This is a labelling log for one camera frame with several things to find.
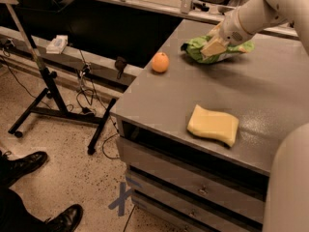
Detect green rice chip bag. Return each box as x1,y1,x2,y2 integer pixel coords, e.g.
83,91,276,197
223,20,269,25
181,36,255,65

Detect black leather shoe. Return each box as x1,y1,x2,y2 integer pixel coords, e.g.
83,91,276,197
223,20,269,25
0,151,48,186
45,204,83,232

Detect yellow sponge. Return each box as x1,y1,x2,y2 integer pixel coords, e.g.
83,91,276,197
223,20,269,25
187,104,239,147

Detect small black hanging object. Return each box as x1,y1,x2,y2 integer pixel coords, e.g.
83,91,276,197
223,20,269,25
115,56,127,79

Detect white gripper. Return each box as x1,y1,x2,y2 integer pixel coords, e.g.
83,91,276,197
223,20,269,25
201,7,254,57

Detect black leather shoe lower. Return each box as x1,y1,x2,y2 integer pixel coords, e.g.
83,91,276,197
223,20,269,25
45,204,83,232

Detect black rolling stand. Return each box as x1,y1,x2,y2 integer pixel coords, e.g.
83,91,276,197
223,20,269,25
1,0,116,155

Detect black floor cables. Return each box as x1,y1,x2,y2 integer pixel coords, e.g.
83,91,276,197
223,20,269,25
0,39,122,161

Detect grey drawer cabinet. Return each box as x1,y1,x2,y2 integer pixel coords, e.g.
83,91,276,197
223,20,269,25
112,20,309,232

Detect white tissue pack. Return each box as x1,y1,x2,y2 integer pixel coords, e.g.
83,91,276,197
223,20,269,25
46,35,68,54

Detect orange fruit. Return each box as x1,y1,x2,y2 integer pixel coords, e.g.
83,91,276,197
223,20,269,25
152,52,169,73

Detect black leather shoe upper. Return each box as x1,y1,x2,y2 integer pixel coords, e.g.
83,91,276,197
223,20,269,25
0,151,48,186

